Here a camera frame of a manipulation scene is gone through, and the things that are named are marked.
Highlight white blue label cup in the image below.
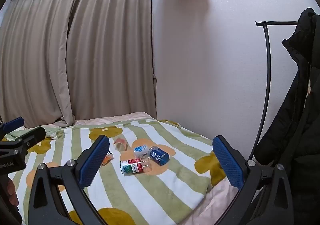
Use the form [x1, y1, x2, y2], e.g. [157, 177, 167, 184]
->
[134, 144, 149, 159]

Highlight beige curtain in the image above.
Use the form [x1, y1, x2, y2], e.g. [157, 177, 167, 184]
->
[65, 0, 158, 126]
[0, 0, 87, 129]

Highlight green striped flower blanket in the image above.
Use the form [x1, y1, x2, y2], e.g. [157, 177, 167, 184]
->
[0, 119, 227, 225]

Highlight orange label clear cup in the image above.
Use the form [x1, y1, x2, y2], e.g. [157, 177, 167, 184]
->
[101, 151, 114, 166]

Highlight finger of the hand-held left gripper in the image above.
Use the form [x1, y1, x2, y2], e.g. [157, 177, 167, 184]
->
[14, 126, 46, 152]
[0, 117, 24, 138]

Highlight dark blue label cup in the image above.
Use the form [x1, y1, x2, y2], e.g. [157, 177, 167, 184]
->
[148, 146, 171, 166]

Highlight black clothes rack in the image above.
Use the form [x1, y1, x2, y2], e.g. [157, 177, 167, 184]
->
[248, 20, 299, 162]

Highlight person's left hand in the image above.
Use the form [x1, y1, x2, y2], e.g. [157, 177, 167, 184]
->
[5, 179, 20, 207]

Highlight pink label clear cup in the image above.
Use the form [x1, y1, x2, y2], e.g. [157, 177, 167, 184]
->
[113, 138, 129, 152]

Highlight red green label clear cup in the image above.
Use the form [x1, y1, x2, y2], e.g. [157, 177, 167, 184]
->
[120, 157, 152, 175]

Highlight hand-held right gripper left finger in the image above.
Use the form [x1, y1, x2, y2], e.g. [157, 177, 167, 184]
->
[27, 135, 110, 225]

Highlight black padded jacket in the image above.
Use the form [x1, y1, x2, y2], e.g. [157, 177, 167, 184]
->
[254, 7, 320, 225]

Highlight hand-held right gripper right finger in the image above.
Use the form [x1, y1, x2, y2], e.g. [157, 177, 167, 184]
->
[212, 135, 294, 225]

